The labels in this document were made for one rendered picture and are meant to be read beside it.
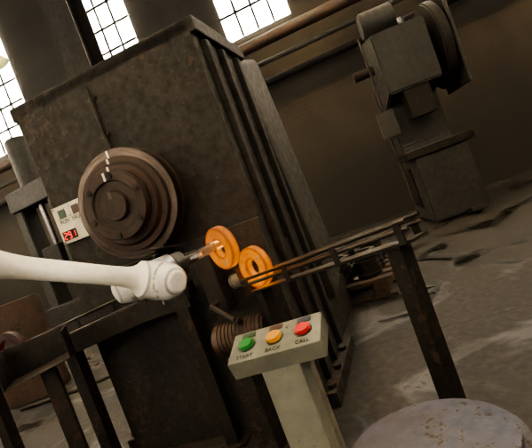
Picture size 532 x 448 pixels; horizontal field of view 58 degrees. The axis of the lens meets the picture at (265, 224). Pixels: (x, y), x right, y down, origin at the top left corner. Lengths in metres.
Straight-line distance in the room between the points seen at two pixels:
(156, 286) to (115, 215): 0.72
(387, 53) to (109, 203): 4.42
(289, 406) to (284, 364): 0.11
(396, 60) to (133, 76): 4.09
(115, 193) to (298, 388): 1.16
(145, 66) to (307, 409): 1.58
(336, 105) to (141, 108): 5.97
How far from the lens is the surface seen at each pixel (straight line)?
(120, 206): 2.01
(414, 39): 5.99
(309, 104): 8.04
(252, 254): 1.75
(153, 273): 1.37
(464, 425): 0.97
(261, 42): 7.60
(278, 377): 1.19
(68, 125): 2.43
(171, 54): 2.19
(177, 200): 1.99
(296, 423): 1.24
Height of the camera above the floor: 0.91
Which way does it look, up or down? 2 degrees down
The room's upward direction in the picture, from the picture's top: 20 degrees counter-clockwise
